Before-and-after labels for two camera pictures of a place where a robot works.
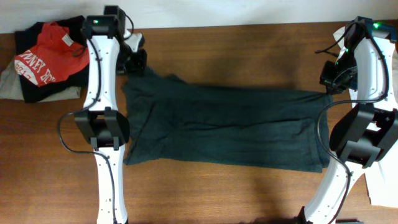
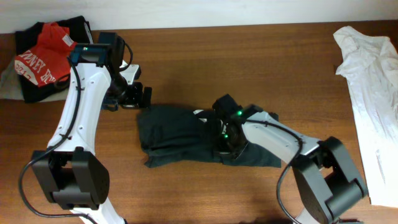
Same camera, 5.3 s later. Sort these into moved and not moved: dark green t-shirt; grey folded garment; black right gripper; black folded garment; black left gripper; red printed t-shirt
Moved: black left gripper; dark green t-shirt; black right gripper
Not moved: grey folded garment; black folded garment; red printed t-shirt
